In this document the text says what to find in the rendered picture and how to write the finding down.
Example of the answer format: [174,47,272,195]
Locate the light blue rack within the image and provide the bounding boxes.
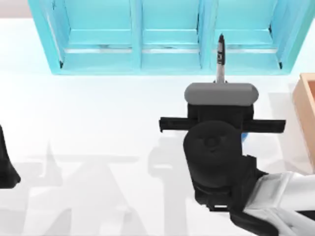
[27,0,315,76]

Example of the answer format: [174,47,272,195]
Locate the thin black and silver pen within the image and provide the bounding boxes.
[213,33,227,84]

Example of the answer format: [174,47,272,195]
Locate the salmon-coloured shallow box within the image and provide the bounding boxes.
[292,72,315,173]

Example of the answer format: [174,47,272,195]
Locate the pale grey rounded box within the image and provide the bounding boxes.
[184,82,260,107]

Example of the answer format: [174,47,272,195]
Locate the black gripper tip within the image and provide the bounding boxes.
[0,124,22,190]

